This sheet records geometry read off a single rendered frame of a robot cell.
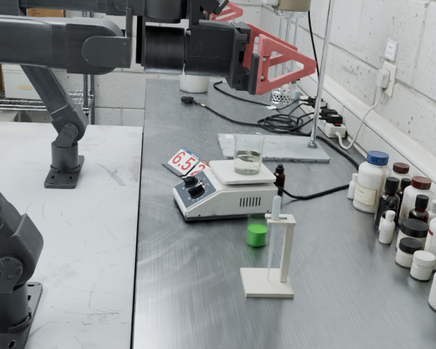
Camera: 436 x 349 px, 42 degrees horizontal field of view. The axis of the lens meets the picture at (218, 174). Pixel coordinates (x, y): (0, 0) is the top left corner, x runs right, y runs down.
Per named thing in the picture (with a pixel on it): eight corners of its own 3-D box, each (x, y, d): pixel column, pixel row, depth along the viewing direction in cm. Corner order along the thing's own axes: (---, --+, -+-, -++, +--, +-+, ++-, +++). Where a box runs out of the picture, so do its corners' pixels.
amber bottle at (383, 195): (396, 232, 120) (405, 183, 116) (374, 229, 121) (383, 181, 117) (392, 222, 124) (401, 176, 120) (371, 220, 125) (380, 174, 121)
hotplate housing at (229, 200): (185, 223, 117) (186, 187, 114) (171, 197, 129) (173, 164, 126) (285, 217, 123) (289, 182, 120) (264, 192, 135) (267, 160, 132)
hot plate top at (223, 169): (223, 185, 117) (223, 181, 117) (207, 164, 127) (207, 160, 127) (277, 182, 120) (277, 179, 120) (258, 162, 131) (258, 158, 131)
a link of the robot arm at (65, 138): (82, 113, 138) (58, 111, 137) (78, 123, 130) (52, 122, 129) (83, 138, 140) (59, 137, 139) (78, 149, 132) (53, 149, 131)
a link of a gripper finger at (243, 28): (296, 25, 78) (228, 20, 77) (309, 32, 71) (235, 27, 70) (290, 74, 81) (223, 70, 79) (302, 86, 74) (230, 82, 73)
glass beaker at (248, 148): (255, 167, 126) (259, 130, 123) (266, 178, 121) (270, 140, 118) (225, 168, 124) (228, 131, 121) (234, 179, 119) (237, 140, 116)
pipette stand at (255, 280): (246, 297, 94) (252, 226, 89) (239, 271, 101) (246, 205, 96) (293, 298, 94) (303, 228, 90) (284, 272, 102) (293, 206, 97)
